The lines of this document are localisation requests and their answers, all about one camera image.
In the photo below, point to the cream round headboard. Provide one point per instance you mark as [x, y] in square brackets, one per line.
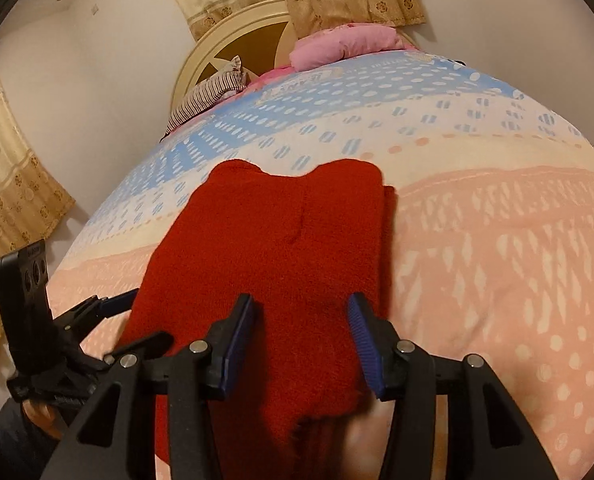
[247, 35]

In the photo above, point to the pink cloth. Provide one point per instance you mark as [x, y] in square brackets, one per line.
[272, 75]

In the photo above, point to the person's left hand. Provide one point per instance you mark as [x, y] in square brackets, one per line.
[44, 417]

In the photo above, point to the striped pillow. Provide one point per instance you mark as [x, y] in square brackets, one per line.
[207, 97]

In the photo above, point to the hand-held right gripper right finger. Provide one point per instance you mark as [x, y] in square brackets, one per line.
[364, 345]

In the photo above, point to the pink pillow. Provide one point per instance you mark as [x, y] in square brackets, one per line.
[347, 45]

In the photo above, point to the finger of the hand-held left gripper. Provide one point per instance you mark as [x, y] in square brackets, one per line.
[119, 302]

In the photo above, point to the red knitted sweater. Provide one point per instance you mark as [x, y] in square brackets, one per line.
[277, 260]

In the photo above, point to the dotted pastel blanket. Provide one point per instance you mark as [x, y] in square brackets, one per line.
[477, 220]

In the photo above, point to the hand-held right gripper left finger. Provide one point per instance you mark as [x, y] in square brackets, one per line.
[237, 345]

